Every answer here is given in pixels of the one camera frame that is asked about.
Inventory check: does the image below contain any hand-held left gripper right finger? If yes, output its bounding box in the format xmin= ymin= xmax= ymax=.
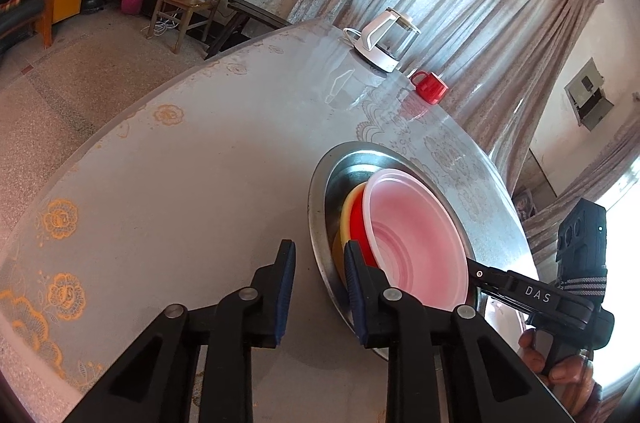
xmin=342 ymin=239 xmax=573 ymax=423

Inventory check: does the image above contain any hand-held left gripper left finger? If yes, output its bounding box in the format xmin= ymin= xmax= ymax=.
xmin=65 ymin=239 xmax=297 ymax=423

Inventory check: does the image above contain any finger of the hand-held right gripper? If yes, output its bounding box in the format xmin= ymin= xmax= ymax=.
xmin=467 ymin=257 xmax=522 ymax=311

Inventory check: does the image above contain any yellow plastic bowl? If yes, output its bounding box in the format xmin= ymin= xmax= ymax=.
xmin=340 ymin=182 xmax=372 ymax=299

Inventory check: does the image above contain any stainless steel bowl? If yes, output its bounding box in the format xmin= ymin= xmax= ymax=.
xmin=307 ymin=142 xmax=501 ymax=361

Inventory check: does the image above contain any red plastic bowl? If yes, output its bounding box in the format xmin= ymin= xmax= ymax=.
xmin=347 ymin=168 xmax=471 ymax=311

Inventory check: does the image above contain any person's right hand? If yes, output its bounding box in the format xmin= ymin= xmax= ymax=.
xmin=519 ymin=329 xmax=603 ymax=410

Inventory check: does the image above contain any red mug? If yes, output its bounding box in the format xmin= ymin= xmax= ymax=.
xmin=410 ymin=70 xmax=449 ymax=105

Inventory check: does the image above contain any white glass electric kettle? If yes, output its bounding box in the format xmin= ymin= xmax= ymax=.
xmin=343 ymin=7 xmax=422 ymax=74

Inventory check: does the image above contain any grey sheer window curtain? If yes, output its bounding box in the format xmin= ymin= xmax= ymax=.
xmin=287 ymin=0 xmax=603 ymax=204

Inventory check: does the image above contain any dark wooden bench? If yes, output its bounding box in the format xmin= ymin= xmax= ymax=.
xmin=205 ymin=0 xmax=288 ymax=59

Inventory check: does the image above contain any black cushioned wooden armchair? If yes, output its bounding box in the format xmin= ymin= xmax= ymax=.
xmin=0 ymin=0 xmax=53 ymax=54

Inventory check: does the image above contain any wall electrical panel box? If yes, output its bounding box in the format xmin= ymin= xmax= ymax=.
xmin=564 ymin=57 xmax=615 ymax=133

